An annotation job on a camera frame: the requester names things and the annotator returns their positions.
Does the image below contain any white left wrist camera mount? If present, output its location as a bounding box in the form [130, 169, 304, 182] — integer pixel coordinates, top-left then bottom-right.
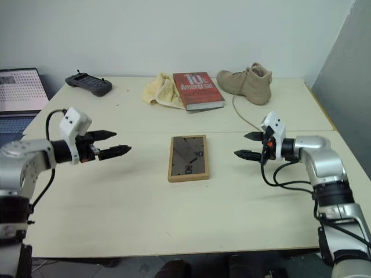
[59, 107, 92, 166]

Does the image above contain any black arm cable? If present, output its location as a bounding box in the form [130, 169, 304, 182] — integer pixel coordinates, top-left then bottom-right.
[260, 150, 371, 255]
[30, 109, 69, 210]

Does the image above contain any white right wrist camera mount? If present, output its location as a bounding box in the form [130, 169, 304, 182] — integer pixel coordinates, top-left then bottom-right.
[259, 111, 287, 161]

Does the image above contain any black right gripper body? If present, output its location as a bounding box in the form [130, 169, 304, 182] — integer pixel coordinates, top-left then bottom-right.
[260, 126, 277, 166]

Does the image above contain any yellow cloth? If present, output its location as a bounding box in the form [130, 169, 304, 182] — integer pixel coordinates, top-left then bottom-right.
[141, 72, 186, 110]

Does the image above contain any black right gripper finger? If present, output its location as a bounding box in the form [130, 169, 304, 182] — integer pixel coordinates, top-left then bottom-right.
[234, 149, 263, 162]
[244, 131, 264, 142]

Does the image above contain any black handheld controller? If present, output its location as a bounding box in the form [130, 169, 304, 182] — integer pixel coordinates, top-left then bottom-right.
[64, 69, 113, 97]

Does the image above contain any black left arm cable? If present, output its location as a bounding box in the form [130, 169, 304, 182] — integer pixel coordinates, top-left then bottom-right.
[30, 109, 69, 210]

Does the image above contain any wooden picture frame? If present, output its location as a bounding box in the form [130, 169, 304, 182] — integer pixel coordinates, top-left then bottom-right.
[167, 134, 210, 183]

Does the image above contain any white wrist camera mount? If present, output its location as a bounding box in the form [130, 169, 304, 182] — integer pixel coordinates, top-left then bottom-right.
[59, 107, 92, 166]
[259, 111, 287, 161]

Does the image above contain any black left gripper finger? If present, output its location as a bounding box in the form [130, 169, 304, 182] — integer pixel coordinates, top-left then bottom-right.
[86, 130, 118, 142]
[97, 144, 132, 161]

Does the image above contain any laptop computer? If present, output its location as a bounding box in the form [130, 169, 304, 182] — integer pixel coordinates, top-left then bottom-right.
[0, 68, 50, 142]

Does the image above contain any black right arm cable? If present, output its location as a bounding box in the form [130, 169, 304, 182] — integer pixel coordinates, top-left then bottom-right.
[260, 150, 371, 255]

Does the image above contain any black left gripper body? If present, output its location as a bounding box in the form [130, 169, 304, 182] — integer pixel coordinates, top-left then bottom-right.
[75, 131, 100, 162]

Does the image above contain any red anniversary book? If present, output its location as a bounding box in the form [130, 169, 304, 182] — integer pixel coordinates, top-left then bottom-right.
[172, 71, 226, 112]

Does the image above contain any tan suede boot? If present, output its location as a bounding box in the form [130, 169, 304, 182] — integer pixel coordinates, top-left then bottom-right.
[216, 62, 273, 131]

